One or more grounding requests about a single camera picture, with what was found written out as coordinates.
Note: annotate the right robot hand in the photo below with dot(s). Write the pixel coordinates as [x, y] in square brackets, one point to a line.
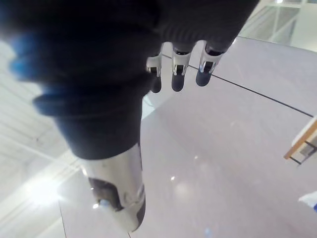
[94, 74]

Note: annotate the white blue object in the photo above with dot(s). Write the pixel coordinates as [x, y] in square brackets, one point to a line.
[310, 201]

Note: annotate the wooden edged white table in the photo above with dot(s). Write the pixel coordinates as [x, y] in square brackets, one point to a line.
[302, 142]

